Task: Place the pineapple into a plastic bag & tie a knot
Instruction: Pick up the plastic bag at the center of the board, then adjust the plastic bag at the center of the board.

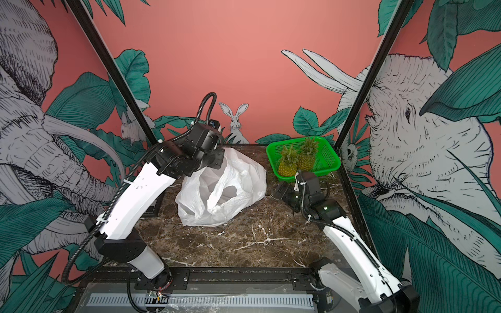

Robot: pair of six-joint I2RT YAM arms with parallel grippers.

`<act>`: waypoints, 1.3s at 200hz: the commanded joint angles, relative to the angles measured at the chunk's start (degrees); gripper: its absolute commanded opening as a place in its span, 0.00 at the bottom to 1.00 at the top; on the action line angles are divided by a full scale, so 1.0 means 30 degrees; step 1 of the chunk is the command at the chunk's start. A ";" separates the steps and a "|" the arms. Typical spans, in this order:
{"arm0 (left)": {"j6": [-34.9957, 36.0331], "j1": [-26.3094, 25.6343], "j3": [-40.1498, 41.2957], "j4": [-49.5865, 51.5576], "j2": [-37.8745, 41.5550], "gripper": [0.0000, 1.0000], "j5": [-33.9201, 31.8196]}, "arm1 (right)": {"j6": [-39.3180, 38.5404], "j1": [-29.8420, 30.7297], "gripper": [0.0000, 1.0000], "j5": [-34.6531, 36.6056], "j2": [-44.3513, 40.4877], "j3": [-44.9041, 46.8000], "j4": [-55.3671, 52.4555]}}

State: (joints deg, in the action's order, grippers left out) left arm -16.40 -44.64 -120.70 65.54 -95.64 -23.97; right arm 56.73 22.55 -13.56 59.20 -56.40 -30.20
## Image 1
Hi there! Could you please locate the yellow ripe pineapple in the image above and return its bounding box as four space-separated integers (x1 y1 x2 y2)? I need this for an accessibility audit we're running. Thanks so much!
278 146 299 177

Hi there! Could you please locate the greenish brown pineapple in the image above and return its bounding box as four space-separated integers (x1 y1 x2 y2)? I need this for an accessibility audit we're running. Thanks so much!
297 137 318 171

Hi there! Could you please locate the white plastic bag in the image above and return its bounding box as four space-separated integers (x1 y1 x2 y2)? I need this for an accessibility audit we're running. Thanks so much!
175 147 267 227

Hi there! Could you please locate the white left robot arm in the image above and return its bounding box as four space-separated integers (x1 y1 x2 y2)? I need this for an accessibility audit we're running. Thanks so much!
93 122 224 291

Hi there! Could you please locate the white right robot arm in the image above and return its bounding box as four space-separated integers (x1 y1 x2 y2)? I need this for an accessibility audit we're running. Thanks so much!
273 172 420 312

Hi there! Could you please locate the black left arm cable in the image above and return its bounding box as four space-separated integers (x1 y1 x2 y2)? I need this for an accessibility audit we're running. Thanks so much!
61 91 218 286

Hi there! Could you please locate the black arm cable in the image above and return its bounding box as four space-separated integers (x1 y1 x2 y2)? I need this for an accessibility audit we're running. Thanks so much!
295 175 396 298
61 91 218 286

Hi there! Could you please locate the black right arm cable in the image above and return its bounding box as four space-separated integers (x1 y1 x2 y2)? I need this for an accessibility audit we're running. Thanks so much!
295 175 396 298

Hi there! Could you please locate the white slotted cable duct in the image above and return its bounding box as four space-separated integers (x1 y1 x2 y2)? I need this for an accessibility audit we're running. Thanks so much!
81 293 316 311

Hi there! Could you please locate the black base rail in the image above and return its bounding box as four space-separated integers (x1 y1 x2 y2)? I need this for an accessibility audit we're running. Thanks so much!
83 266 323 292

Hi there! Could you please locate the black left frame post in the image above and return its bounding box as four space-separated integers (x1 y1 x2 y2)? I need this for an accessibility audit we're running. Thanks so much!
65 0 157 145

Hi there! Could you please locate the black frame post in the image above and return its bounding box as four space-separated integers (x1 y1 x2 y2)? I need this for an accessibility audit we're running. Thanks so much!
335 0 414 254
65 0 157 145

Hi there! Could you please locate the black right frame post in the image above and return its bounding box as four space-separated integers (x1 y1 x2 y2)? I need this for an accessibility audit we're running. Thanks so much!
335 0 414 254

